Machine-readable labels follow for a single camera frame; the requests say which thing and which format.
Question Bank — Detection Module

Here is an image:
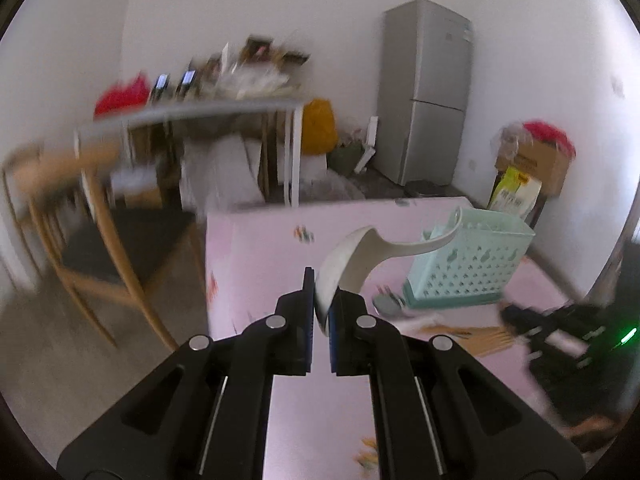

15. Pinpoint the wooden chair with dark seat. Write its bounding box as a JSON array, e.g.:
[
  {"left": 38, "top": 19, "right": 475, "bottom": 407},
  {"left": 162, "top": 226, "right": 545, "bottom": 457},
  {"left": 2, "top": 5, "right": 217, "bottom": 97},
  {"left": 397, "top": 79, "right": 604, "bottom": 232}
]
[{"left": 0, "top": 140, "right": 208, "bottom": 351}]

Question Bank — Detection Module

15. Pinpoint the yellow green packet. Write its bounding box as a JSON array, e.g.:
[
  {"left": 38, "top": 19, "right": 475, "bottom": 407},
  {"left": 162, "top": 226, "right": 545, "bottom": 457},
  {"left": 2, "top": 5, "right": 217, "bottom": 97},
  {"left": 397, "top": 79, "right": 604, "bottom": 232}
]
[{"left": 487, "top": 166, "right": 543, "bottom": 218}]

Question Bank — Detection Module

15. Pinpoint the yellow plastic bag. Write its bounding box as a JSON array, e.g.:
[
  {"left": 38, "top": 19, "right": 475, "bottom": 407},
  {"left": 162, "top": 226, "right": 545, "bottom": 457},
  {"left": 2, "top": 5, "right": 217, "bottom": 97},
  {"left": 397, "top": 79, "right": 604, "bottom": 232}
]
[{"left": 302, "top": 99, "right": 338, "bottom": 157}]

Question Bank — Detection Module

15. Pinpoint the pile of papers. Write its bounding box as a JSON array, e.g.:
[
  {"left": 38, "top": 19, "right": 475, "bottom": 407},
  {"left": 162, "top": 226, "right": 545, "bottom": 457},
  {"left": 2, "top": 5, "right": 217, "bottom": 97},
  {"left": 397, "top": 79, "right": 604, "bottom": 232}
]
[{"left": 220, "top": 65, "right": 301, "bottom": 99}]

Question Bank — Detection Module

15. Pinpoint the white pillow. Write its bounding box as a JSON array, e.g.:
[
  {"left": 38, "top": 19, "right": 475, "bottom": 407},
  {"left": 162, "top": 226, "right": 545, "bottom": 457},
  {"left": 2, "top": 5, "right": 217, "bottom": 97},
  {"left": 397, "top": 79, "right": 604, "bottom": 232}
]
[{"left": 182, "top": 135, "right": 263, "bottom": 206}]

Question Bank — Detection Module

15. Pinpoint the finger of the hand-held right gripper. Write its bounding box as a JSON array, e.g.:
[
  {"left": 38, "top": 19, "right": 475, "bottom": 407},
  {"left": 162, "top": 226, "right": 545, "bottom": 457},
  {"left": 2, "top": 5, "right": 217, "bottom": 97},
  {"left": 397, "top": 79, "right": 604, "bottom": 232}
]
[{"left": 500, "top": 302, "right": 545, "bottom": 342}]

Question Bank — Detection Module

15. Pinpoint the silver refrigerator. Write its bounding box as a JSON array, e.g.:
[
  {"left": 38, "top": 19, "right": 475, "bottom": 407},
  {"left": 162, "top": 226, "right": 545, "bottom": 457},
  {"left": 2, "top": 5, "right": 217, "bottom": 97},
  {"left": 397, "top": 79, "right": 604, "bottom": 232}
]
[{"left": 375, "top": 0, "right": 475, "bottom": 187}]

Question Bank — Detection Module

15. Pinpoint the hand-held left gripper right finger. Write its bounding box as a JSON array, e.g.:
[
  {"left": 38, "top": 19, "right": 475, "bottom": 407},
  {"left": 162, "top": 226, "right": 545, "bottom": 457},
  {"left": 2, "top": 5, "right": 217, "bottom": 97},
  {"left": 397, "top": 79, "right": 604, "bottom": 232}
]
[{"left": 327, "top": 287, "right": 586, "bottom": 480}]

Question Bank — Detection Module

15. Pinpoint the white desk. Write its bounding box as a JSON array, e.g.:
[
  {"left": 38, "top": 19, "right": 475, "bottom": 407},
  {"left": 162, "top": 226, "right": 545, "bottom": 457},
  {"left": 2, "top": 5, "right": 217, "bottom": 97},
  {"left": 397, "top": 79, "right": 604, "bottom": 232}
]
[{"left": 75, "top": 97, "right": 305, "bottom": 208}]

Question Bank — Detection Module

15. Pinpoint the metal spoon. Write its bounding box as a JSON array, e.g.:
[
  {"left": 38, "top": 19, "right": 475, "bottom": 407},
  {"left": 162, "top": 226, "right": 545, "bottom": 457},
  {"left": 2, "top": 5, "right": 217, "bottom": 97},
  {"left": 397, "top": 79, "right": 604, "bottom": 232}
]
[{"left": 375, "top": 294, "right": 408, "bottom": 317}]

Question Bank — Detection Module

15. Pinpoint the red cloth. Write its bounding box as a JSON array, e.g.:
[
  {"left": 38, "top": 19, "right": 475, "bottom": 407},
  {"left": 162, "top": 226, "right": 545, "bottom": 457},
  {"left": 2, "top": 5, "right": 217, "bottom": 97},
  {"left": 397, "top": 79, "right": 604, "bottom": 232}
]
[{"left": 522, "top": 120, "right": 576, "bottom": 158}]

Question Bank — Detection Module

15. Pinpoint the red plastic bag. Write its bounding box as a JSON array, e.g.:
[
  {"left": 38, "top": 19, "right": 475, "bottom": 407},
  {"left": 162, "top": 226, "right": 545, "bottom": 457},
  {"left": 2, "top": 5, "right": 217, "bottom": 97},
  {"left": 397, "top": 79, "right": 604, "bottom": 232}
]
[{"left": 94, "top": 74, "right": 151, "bottom": 117}]

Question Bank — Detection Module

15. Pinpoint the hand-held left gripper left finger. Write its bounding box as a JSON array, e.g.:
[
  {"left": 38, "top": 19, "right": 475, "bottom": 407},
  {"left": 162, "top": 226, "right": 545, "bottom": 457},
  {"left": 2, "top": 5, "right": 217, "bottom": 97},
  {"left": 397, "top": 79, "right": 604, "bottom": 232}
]
[{"left": 57, "top": 267, "right": 317, "bottom": 480}]

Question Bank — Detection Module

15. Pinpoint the cardboard box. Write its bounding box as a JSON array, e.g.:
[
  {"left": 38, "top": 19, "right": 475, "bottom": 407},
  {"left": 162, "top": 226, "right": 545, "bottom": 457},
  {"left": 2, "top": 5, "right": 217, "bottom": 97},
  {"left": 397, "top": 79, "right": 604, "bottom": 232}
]
[{"left": 495, "top": 132, "right": 571, "bottom": 196}]

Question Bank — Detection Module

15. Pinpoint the teal plastic utensil basket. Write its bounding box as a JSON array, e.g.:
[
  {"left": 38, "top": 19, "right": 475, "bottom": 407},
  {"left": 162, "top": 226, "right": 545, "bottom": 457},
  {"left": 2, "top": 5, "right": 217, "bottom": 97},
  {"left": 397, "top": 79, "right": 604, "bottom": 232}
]
[{"left": 404, "top": 206, "right": 536, "bottom": 311}]

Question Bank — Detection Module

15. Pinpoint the pink printed tablecloth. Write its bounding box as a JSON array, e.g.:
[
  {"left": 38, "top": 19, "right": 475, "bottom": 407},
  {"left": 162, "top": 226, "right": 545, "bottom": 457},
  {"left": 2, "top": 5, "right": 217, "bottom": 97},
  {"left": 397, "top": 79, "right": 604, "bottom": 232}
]
[{"left": 205, "top": 196, "right": 601, "bottom": 480}]

